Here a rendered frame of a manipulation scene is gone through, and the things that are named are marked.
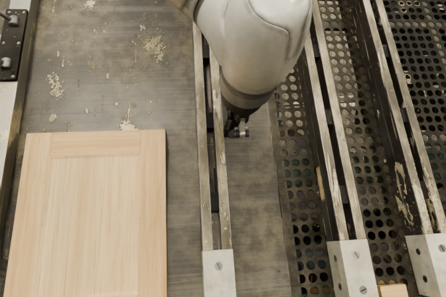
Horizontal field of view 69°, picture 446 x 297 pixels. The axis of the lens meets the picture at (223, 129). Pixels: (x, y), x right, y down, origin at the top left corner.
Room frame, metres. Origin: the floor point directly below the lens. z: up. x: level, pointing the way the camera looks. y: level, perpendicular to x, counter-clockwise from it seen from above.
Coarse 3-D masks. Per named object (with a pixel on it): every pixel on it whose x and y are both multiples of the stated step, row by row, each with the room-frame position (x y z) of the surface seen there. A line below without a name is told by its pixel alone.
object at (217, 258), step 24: (192, 24) 0.87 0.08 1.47; (192, 48) 0.88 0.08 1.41; (216, 72) 0.79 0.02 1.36; (216, 96) 0.75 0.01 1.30; (216, 120) 0.72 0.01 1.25; (216, 144) 0.69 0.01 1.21; (216, 168) 0.66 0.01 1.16; (216, 192) 0.63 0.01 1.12; (216, 216) 0.63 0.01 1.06; (216, 240) 0.60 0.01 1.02; (216, 264) 0.54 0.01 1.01; (216, 288) 0.52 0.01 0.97
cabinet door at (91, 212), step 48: (48, 144) 0.70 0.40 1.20; (96, 144) 0.71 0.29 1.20; (144, 144) 0.72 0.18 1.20; (48, 192) 0.64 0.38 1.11; (96, 192) 0.65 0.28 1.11; (144, 192) 0.66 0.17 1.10; (48, 240) 0.59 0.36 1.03; (96, 240) 0.60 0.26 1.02; (144, 240) 0.60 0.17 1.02; (48, 288) 0.54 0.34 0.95; (96, 288) 0.54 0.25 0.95; (144, 288) 0.55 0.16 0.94
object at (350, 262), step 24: (312, 0) 0.95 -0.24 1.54; (312, 24) 0.92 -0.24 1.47; (312, 48) 0.86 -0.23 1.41; (312, 72) 0.82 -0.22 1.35; (312, 96) 0.79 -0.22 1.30; (336, 96) 0.79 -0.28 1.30; (312, 120) 0.78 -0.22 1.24; (336, 120) 0.75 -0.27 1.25; (312, 144) 0.77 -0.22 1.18; (336, 144) 0.72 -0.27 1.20; (336, 168) 0.71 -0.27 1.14; (336, 192) 0.65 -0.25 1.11; (336, 216) 0.62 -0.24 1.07; (360, 216) 0.62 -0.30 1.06; (336, 240) 0.60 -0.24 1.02; (360, 240) 0.59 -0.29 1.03; (336, 264) 0.59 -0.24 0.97; (360, 264) 0.57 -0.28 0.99; (336, 288) 0.58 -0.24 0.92; (360, 288) 0.54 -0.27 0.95
